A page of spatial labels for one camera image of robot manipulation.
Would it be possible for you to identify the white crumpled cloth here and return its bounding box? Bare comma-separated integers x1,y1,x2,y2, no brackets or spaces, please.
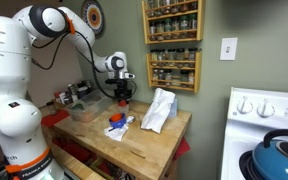
140,87,177,134

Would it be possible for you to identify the black stove burner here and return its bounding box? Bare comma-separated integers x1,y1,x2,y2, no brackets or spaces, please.
238,149,263,180

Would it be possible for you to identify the spice jar red lid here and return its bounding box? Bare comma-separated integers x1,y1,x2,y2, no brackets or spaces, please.
53,91,62,105

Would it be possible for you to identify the white wall power outlet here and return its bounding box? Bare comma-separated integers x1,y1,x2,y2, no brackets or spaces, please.
107,70,116,84

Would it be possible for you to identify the small clear plastic container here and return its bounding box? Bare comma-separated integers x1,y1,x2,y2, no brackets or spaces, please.
117,102,131,118

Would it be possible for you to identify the red silicone mat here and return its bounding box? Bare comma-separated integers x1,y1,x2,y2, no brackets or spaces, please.
40,109,70,128

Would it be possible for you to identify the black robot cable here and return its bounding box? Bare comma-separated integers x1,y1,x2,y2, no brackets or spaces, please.
32,30,138,100

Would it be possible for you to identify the orange bowl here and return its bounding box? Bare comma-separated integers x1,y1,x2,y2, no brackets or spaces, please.
109,113,127,123

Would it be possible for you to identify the white spice shaker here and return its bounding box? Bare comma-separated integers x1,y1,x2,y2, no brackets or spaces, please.
59,92,69,105

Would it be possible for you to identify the blue kettle black handle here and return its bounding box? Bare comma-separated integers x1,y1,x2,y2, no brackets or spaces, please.
251,129,288,180

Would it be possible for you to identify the white wall light switch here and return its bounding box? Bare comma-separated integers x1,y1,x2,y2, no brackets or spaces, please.
219,37,239,62

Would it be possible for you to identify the blue bowl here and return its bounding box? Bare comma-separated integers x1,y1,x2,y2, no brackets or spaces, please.
108,113,128,130

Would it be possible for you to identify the steel and white grinder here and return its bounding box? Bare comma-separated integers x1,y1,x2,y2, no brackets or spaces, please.
67,83,79,101

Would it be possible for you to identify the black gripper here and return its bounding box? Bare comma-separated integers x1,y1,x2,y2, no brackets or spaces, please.
114,82,133,103

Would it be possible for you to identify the red hanging cloth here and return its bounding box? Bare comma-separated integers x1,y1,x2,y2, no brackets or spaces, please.
173,136,192,162

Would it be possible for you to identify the patterned decorative wall plate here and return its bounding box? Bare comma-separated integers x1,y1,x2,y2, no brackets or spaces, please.
80,0,105,36

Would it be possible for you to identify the wooden wall spice rack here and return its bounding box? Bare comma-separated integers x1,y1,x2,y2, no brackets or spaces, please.
145,49,202,94
141,0,206,45

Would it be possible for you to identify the white stove knob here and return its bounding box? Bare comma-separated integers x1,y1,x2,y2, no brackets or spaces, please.
256,98,276,118
236,96,254,115

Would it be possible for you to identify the pale blue box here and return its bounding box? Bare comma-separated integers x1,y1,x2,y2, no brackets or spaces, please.
168,97,179,118

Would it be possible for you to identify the white electric stove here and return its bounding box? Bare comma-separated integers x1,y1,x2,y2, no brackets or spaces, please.
219,87,288,180

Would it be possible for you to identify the wooden butcher block table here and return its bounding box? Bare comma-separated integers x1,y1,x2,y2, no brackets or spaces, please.
52,98,192,180

